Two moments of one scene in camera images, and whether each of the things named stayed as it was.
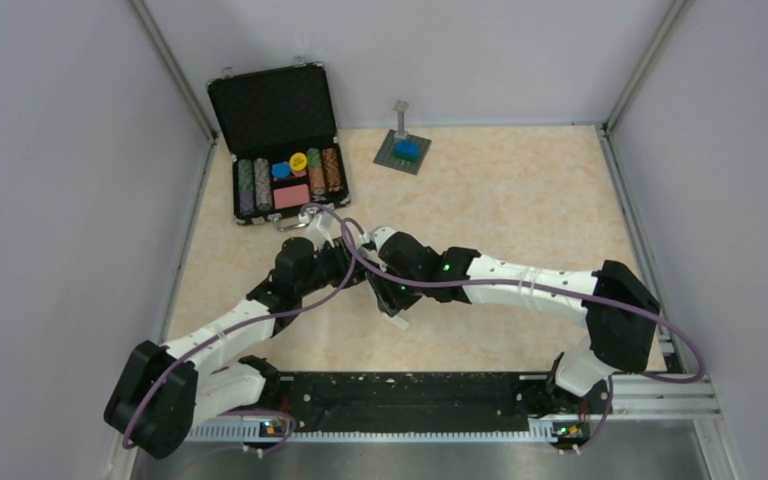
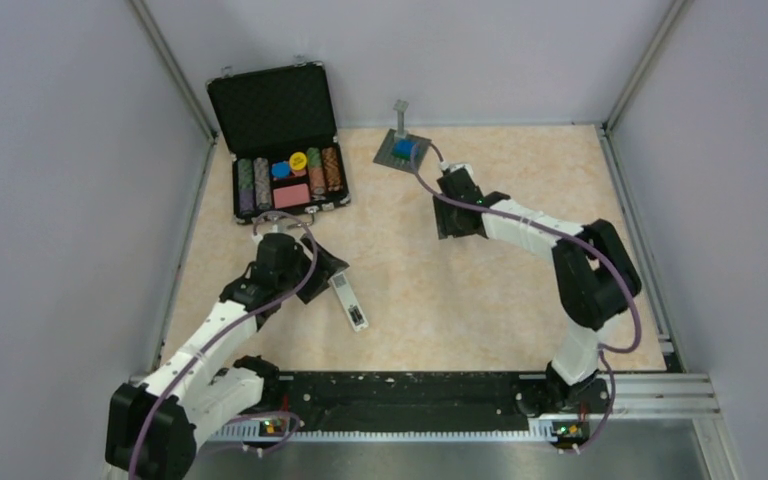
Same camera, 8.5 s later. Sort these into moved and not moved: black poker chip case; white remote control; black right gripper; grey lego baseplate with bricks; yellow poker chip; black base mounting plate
Moved: black right gripper; white remote control
Not moved: black base mounting plate; yellow poker chip; black poker chip case; grey lego baseplate with bricks
